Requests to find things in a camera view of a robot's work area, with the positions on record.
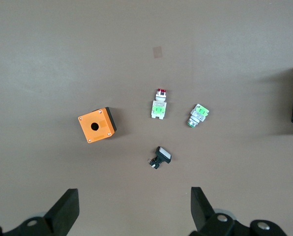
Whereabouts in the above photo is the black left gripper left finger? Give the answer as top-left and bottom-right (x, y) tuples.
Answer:
(0, 188), (80, 236)

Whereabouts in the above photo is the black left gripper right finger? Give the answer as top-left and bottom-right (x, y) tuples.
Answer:
(188, 186), (287, 236)

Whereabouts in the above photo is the red push button switch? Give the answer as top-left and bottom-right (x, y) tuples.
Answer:
(150, 88), (168, 120)

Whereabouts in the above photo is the black square white-faced button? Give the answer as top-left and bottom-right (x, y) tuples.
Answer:
(147, 146), (173, 170)

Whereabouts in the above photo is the translucent tape patch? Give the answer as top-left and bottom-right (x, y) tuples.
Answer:
(152, 46), (163, 59)

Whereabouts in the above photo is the green push button switch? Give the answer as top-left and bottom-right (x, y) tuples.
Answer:
(187, 103), (210, 128)

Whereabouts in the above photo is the orange button enclosure box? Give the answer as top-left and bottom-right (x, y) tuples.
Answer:
(78, 107), (117, 144)

